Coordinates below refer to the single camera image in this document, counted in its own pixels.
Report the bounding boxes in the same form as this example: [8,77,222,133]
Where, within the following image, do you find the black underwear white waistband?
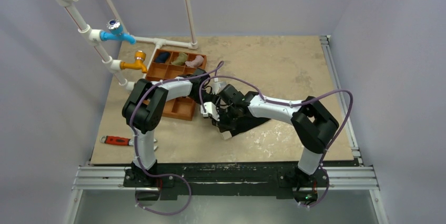
[212,116,270,140]

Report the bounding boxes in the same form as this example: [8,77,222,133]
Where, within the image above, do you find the orange compartment tray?
[146,49,207,121]

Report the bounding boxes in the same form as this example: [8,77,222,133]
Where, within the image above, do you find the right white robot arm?
[213,85,339,186]

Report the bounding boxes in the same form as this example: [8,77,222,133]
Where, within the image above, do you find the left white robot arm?
[121,69,210,187]

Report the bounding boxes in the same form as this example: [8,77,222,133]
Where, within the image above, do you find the rolled pink underwear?
[185,55,204,68]

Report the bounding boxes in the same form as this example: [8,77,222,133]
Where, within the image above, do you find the rolled olive green underwear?
[171,52,188,66]

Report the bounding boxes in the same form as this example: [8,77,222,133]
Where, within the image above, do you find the rolled navy blue underwear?
[154,52,170,64]

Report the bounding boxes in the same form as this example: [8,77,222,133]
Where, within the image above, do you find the orange plastic faucet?
[119,50,147,74]

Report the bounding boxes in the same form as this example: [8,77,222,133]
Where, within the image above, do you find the blue plastic faucet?
[99,19,137,45]

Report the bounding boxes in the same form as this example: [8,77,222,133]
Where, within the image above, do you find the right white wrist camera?
[200,101,220,121]

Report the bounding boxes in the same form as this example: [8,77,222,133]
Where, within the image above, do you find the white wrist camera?
[200,101,220,121]
[210,78,227,94]

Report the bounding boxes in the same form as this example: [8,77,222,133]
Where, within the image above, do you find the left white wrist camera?
[210,78,227,94]

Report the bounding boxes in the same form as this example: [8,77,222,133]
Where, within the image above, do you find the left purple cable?
[129,60,225,216]

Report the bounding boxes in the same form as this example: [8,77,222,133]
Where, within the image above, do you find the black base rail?
[123,161,328,203]

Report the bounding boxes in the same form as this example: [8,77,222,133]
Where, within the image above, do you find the red handled adjustable wrench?
[100,135,158,152]

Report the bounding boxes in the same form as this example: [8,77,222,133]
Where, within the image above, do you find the aluminium frame rails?
[64,36,387,223]

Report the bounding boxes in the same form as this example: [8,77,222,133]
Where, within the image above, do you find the white pvc pipe frame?
[55,0,198,92]

